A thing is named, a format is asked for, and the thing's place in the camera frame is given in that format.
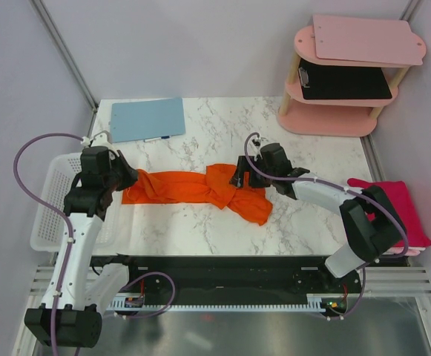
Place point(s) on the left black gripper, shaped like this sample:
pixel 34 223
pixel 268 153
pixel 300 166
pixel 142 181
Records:
pixel 130 174

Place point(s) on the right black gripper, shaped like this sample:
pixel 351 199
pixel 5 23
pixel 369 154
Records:
pixel 237 178

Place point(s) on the orange t shirt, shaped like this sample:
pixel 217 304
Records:
pixel 212 187

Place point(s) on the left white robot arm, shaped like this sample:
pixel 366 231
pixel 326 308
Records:
pixel 71 311

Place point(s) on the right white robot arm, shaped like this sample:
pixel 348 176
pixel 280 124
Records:
pixel 370 221

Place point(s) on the blue white marker pen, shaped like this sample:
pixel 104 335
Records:
pixel 156 139

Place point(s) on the blue clipboard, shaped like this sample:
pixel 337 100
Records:
pixel 143 120

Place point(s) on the black clipboard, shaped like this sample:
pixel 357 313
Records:
pixel 324 82

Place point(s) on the folded magenta t shirt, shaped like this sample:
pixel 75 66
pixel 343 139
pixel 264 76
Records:
pixel 399 195

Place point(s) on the pink clipboard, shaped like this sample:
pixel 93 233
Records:
pixel 365 40

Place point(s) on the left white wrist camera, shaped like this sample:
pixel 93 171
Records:
pixel 103 138

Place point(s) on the white slotted cable duct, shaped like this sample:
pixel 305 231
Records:
pixel 313 304

